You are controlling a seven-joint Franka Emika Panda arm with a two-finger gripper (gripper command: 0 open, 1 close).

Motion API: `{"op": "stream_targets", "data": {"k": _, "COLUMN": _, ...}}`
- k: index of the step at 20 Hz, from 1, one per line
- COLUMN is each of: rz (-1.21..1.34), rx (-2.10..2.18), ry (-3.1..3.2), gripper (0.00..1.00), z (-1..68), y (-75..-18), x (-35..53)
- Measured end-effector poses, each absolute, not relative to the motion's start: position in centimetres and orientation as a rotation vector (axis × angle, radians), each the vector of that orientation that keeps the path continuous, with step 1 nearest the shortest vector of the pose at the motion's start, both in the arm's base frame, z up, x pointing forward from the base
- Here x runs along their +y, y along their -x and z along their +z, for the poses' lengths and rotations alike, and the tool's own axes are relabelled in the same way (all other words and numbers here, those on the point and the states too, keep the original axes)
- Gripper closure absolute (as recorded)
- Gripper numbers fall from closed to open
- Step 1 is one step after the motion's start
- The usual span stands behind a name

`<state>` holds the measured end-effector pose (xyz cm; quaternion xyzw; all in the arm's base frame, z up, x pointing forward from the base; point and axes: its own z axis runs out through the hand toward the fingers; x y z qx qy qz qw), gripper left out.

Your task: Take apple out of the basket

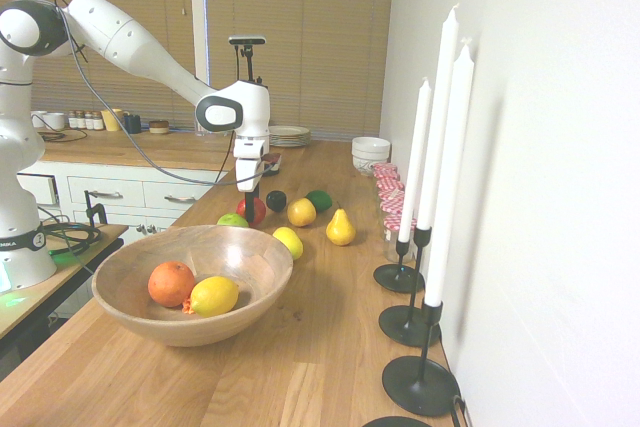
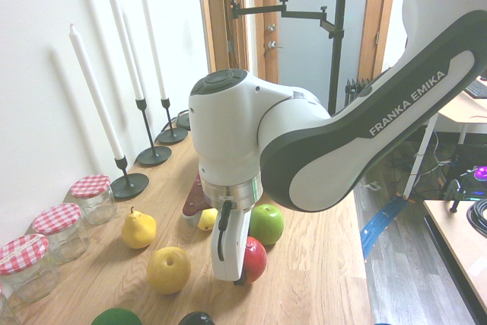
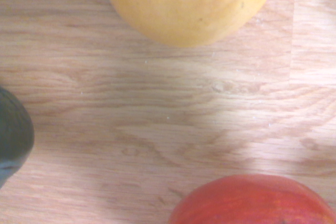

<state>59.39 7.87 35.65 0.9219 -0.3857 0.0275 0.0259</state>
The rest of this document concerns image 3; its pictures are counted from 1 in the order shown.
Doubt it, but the dark avocado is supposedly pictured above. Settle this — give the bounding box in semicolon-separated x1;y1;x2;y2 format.
0;86;36;189

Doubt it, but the red apple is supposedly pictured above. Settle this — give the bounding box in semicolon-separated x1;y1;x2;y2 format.
167;173;336;224

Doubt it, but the yellow apple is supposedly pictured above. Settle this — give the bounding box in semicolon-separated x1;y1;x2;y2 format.
97;0;280;48

